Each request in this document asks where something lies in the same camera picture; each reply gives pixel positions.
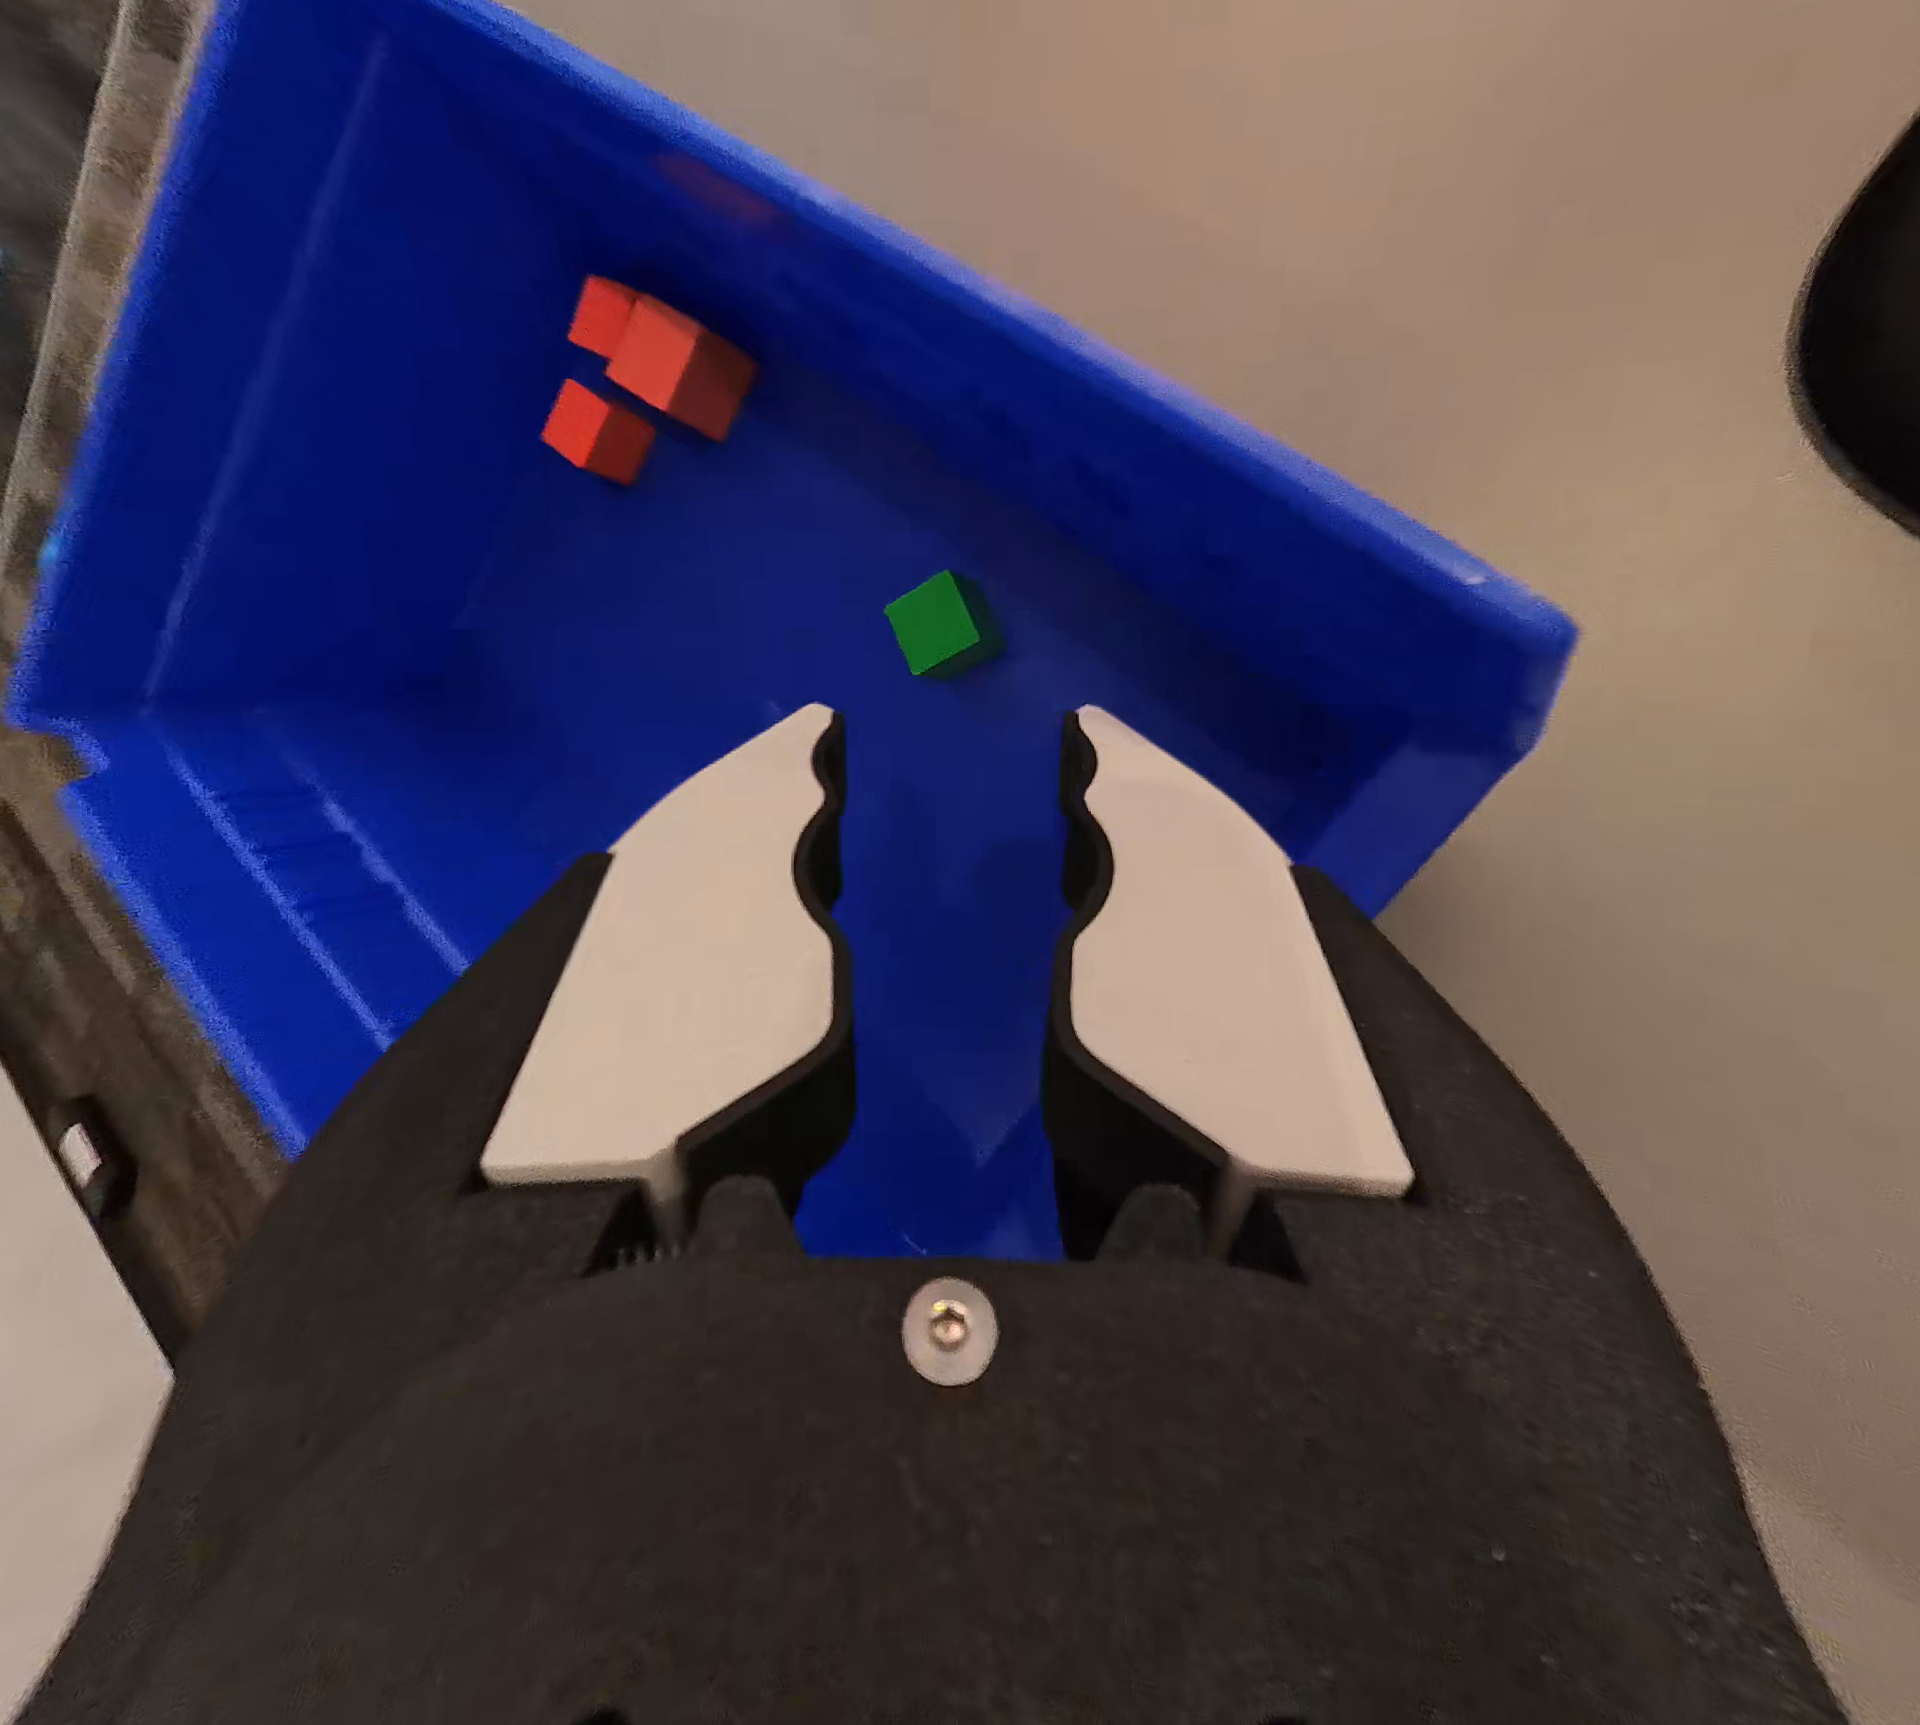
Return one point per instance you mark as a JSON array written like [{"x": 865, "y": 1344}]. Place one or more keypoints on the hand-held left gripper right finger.
[{"x": 1231, "y": 1021}]

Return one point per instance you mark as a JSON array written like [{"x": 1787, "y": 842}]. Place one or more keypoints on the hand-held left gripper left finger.
[{"x": 660, "y": 1005}]

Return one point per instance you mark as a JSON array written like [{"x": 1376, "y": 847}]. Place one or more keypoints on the green wooden cube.
[{"x": 933, "y": 622}]

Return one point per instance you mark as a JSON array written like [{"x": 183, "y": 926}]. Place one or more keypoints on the blue plastic bin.
[{"x": 375, "y": 630}]

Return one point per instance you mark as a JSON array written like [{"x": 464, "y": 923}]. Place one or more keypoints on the orange-red wooden cube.
[
  {"x": 593, "y": 428},
  {"x": 669, "y": 360},
  {"x": 593, "y": 315}
]

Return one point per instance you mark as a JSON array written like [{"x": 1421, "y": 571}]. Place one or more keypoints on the black chair armrest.
[{"x": 1875, "y": 360}]

